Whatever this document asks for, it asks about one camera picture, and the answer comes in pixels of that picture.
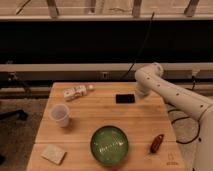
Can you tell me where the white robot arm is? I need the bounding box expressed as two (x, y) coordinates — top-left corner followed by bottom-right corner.
(135, 63), (213, 171)

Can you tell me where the black chair base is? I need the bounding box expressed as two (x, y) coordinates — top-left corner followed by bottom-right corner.
(0, 110), (28, 121)

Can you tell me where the green glass bowl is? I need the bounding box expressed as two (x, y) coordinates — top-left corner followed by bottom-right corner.
(90, 125), (129, 167)

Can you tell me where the white wall outlet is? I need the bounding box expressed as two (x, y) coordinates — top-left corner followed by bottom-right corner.
(102, 72), (108, 80)

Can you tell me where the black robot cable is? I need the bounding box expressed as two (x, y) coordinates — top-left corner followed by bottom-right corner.
(167, 103), (202, 145)

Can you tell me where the black eraser block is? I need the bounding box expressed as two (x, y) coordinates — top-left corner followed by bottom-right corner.
(116, 94), (135, 103)

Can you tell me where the white sponge block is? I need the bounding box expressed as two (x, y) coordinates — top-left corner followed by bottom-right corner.
(41, 145), (66, 165)

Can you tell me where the clear plastic cup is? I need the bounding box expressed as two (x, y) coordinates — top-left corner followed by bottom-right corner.
(49, 104), (70, 127)

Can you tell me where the black hanging cable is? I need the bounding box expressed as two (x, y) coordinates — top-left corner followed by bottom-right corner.
(119, 11), (156, 82)

